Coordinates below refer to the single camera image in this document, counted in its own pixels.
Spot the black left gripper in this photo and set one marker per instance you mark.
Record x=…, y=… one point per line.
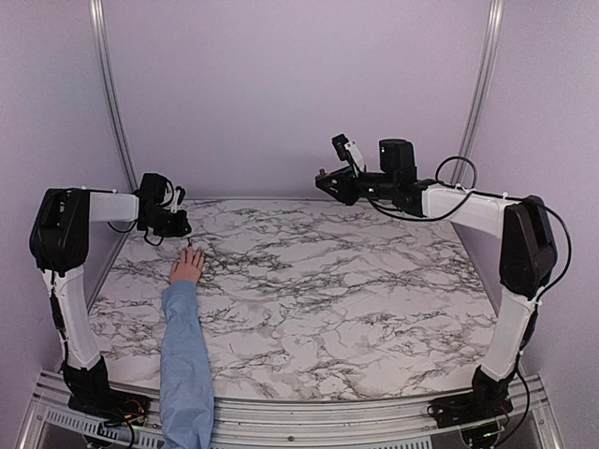
x=179, y=229

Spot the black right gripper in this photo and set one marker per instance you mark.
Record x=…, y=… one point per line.
x=346, y=192

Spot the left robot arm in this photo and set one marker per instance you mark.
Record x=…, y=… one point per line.
x=59, y=242

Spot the blue sleeved forearm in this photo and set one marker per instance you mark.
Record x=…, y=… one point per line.
x=186, y=390

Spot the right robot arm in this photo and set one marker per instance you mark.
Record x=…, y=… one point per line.
x=528, y=256

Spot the mannequin hand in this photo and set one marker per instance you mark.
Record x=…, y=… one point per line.
x=189, y=267

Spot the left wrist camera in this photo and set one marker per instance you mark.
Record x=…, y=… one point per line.
x=173, y=198

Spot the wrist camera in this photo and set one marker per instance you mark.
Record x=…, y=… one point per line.
x=173, y=198
x=348, y=151

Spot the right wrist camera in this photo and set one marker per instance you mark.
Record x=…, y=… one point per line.
x=348, y=151

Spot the left aluminium frame post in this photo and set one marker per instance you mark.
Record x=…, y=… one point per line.
x=100, y=31

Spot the aluminium frame post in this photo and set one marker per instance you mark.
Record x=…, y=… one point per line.
x=100, y=31
x=484, y=75

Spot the right aluminium frame post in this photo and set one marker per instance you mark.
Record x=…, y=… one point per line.
x=484, y=75

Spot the front aluminium rail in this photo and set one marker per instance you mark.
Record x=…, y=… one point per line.
x=252, y=423

